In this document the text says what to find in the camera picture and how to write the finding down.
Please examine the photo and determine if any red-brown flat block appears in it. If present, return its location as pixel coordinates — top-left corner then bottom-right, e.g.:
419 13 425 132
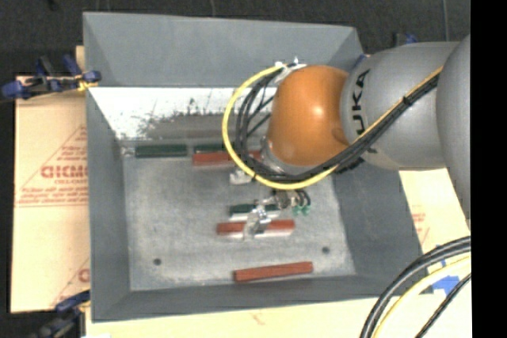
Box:
192 150 262 167
215 219 296 239
233 261 314 283

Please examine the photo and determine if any dark green flat block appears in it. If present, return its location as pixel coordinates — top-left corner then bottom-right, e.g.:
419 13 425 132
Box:
228 203 280 222
193 143 228 154
135 144 189 159

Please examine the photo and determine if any grey metal bin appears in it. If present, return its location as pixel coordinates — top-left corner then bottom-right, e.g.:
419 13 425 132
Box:
82 11 424 321

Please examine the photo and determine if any brown cardboard board, red print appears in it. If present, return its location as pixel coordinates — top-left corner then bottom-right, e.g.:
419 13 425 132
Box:
10 74 92 314

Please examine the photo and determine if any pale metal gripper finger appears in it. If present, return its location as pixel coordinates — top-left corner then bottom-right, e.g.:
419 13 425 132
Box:
251 204 272 222
242 219 264 241

